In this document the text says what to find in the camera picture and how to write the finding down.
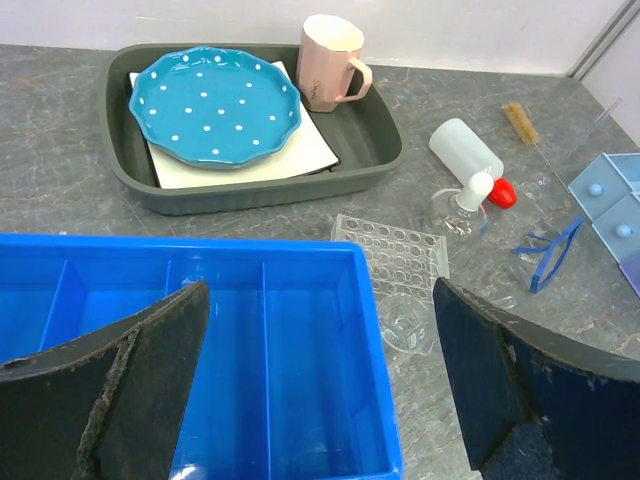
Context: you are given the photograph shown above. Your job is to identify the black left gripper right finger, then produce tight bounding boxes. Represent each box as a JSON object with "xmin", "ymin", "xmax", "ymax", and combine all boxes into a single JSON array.
[{"xmin": 433, "ymin": 278, "xmax": 639, "ymax": 479}]

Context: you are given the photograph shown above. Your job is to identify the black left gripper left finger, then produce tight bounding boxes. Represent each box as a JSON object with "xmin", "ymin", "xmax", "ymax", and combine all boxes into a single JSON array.
[{"xmin": 1, "ymin": 281, "xmax": 210, "ymax": 479}]

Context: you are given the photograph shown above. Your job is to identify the blue safety goggles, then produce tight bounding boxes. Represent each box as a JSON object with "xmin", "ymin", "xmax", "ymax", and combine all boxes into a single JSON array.
[{"xmin": 511, "ymin": 216, "xmax": 585, "ymax": 294}]

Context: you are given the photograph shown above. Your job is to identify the small glass beaker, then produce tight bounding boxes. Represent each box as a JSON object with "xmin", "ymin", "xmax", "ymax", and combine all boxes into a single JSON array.
[{"xmin": 378, "ymin": 293, "xmax": 437, "ymax": 356}]

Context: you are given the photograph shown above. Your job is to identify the clear test tube rack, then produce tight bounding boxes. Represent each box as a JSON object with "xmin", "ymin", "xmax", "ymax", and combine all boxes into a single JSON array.
[{"xmin": 331, "ymin": 214, "xmax": 450, "ymax": 304}]

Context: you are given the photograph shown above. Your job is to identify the glass alcohol lamp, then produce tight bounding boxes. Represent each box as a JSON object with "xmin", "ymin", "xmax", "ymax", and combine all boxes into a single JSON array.
[{"xmin": 426, "ymin": 172, "xmax": 494, "ymax": 239}]

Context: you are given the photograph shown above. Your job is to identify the blue plastic divided bin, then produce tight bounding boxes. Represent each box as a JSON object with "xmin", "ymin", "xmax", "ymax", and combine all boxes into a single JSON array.
[{"xmin": 1, "ymin": 234, "xmax": 403, "ymax": 479}]

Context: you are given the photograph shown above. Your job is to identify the small glass watch dish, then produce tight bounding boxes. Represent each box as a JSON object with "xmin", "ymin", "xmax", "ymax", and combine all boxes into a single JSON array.
[{"xmin": 519, "ymin": 172, "xmax": 550, "ymax": 201}]

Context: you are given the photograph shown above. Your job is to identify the light blue drawer organizer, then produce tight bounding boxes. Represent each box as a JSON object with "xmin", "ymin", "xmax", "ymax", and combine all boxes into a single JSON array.
[{"xmin": 568, "ymin": 153, "xmax": 640, "ymax": 291}]

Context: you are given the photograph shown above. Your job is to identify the glass stirring rod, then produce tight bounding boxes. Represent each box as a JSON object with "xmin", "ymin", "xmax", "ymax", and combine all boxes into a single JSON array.
[{"xmin": 551, "ymin": 97, "xmax": 623, "ymax": 192}]

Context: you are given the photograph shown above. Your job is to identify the white plastic wash bottle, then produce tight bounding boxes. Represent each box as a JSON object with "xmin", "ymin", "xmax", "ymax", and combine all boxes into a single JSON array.
[{"xmin": 429, "ymin": 118, "xmax": 518, "ymax": 209}]

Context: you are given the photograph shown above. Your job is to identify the test tube brush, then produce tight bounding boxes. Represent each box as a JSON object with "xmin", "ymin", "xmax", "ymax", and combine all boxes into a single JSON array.
[{"xmin": 502, "ymin": 102, "xmax": 569, "ymax": 192}]

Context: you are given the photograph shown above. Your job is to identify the blue polka dot plate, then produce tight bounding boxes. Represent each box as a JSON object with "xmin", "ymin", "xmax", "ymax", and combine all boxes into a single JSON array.
[{"xmin": 128, "ymin": 46, "xmax": 301, "ymax": 169}]

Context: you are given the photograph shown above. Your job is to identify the dark grey baking tray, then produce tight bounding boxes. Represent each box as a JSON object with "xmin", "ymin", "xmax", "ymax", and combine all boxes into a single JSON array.
[{"xmin": 97, "ymin": 44, "xmax": 402, "ymax": 216}]

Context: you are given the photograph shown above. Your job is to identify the white square plate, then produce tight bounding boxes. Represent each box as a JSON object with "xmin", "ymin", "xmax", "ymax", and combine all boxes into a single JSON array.
[{"xmin": 130, "ymin": 61, "xmax": 339, "ymax": 189}]

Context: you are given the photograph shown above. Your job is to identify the pink ceramic mug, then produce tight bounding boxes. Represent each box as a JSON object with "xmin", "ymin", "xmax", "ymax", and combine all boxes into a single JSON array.
[{"xmin": 296, "ymin": 14, "xmax": 373, "ymax": 113}]

